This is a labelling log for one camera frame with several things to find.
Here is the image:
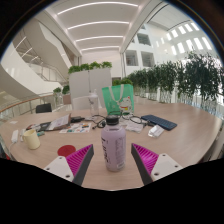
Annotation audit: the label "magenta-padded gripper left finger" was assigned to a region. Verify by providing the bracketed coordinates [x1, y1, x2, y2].
[43, 144, 95, 187]

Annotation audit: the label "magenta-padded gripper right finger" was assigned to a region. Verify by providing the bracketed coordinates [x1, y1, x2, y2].
[130, 143, 184, 186]

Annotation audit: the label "purple drink bottle black cap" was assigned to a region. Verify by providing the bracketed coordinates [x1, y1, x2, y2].
[100, 115, 127, 173]

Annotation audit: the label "flat round red coaster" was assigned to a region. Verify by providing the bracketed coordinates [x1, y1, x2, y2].
[57, 144, 77, 158]

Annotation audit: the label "white plastic packet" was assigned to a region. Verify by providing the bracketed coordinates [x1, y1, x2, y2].
[147, 124, 166, 139]

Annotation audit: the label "pale yellow mug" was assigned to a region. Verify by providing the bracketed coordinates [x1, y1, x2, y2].
[21, 128, 41, 150]

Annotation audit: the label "dark blue flat keyboard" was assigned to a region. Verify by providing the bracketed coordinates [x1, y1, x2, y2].
[140, 114, 178, 131]

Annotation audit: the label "printed booklet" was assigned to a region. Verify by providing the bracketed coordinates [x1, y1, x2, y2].
[46, 113, 72, 132]

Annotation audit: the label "white power strip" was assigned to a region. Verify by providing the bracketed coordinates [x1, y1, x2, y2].
[10, 129, 20, 144]

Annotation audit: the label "black chair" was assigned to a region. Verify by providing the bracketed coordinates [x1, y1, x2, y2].
[35, 102, 53, 114]

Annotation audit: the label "clear shaker bottle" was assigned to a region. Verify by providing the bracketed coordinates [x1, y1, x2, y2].
[88, 89, 100, 118]

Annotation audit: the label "small potted plants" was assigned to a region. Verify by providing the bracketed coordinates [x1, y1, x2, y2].
[52, 84, 71, 96]

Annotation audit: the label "green tote bag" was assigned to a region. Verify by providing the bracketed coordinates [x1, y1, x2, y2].
[101, 83, 135, 116]

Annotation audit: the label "white cabinet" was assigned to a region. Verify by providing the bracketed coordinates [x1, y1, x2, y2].
[68, 67, 113, 101]

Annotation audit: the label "low green planter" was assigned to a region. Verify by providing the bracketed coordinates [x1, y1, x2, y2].
[112, 78, 134, 87]

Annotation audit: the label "row of hanging green plants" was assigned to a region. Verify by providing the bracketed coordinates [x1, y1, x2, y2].
[126, 51, 224, 111]

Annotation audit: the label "green plants atop cabinet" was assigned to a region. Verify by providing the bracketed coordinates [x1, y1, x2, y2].
[68, 61, 113, 75]

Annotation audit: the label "ceiling light strips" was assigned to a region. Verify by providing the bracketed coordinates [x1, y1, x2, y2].
[56, 1, 139, 53]

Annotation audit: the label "black tangled cable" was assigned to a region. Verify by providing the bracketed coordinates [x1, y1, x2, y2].
[89, 113, 148, 130]

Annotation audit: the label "glass balustrade with wooden rail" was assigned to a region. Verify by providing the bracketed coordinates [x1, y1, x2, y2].
[0, 92, 56, 123]

